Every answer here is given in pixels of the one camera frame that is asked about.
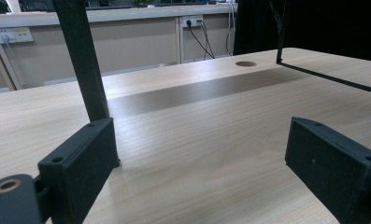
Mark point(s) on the wall socket with black plugs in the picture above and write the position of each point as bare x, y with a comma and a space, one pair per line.
193, 20

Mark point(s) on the white wall socket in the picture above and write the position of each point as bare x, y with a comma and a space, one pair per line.
14, 35

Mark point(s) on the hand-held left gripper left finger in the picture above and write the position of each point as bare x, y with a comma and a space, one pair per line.
80, 161

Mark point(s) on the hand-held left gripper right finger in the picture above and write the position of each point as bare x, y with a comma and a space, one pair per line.
332, 168

